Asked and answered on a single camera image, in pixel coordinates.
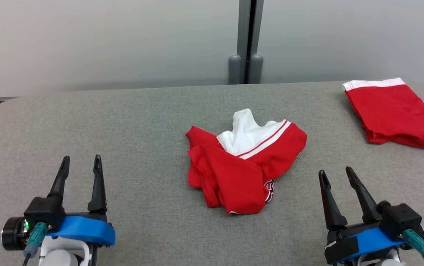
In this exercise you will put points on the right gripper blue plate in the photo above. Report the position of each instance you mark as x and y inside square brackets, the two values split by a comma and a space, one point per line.
[366, 240]

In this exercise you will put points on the red numbered basketball jersey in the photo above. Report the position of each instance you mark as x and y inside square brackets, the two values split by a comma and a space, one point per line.
[234, 173]

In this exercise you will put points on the grey metal partition post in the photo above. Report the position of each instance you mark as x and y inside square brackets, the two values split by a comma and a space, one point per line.
[247, 40]

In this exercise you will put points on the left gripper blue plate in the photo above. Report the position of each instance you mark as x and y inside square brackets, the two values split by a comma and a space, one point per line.
[86, 229]

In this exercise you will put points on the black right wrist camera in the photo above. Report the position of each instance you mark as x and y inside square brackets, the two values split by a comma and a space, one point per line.
[400, 218]

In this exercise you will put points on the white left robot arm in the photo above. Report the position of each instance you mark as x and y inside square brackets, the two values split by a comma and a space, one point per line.
[60, 255]

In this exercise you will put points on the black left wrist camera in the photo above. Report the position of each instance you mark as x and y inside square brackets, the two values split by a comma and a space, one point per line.
[42, 212]

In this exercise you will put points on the red shorts white waistband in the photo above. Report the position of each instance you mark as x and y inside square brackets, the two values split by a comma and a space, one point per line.
[392, 114]

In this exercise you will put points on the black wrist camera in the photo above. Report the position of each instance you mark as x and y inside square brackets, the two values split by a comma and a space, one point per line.
[42, 212]
[400, 218]

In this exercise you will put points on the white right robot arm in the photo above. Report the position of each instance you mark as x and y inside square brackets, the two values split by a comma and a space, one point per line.
[381, 260]

